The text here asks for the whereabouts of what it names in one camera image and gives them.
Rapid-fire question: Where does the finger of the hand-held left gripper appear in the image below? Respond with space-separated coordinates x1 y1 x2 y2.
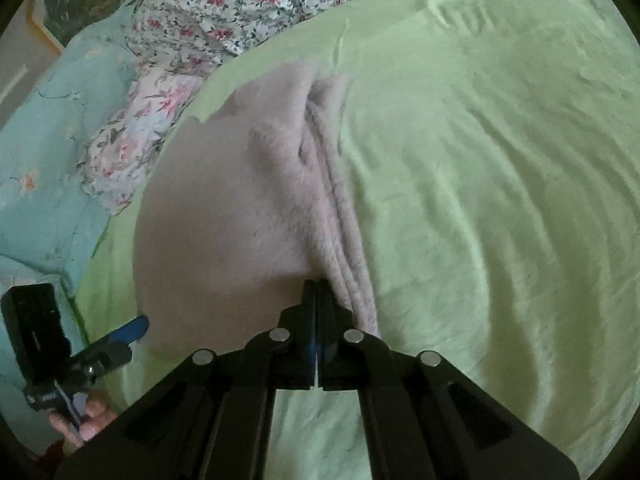
69 341 134 378
102 314 151 347

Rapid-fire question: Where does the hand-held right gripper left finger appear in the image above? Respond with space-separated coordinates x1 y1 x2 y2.
55 280 318 480

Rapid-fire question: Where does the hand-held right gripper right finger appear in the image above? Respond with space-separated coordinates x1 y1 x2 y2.
316 279 582 480

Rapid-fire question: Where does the beige knit sweater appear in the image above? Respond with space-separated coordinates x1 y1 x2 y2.
133 58 384 363

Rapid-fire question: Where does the person's left hand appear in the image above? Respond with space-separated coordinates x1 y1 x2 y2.
49 392 120 450

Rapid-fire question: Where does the teal floral quilt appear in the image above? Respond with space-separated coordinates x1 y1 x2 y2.
0 22 143 306

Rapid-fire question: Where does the patchwork floral pillow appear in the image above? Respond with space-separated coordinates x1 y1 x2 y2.
79 62 208 217

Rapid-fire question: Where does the light green bed sheet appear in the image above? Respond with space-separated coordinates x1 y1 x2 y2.
75 0 640 480

